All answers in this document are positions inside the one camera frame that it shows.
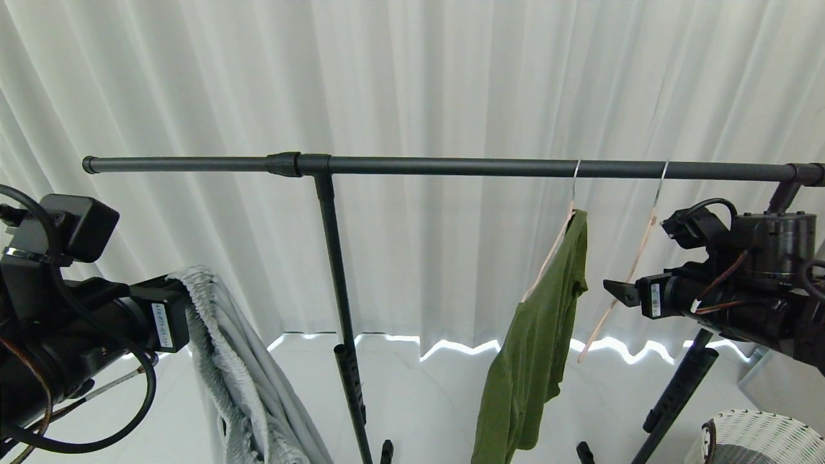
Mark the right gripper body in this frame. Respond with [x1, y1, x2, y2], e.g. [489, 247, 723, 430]
[635, 261, 800, 343]

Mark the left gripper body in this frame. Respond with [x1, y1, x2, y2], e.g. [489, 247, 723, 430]
[0, 277, 191, 432]

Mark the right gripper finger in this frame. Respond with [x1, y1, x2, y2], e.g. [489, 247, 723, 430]
[604, 279, 642, 308]

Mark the pink clothes hanger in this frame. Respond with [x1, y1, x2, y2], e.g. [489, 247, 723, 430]
[577, 161, 670, 363]
[521, 160, 582, 304]

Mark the green printed shirt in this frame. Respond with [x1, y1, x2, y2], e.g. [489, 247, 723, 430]
[471, 208, 588, 464]

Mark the pale grey garment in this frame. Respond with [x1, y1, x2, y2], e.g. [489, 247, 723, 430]
[168, 266, 336, 464]

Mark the white laundry basket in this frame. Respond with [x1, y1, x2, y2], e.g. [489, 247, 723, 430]
[684, 409, 825, 464]

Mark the black clothes rack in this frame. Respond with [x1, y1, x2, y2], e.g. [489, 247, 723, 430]
[82, 153, 825, 464]

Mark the white curtain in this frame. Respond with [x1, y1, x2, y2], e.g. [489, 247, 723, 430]
[0, 0, 825, 362]

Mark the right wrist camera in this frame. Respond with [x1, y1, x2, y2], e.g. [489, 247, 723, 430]
[661, 205, 742, 265]

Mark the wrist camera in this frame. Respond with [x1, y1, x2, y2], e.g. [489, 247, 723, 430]
[0, 195, 121, 297]
[661, 205, 742, 265]

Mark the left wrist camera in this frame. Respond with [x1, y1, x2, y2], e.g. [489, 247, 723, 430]
[0, 195, 121, 297]

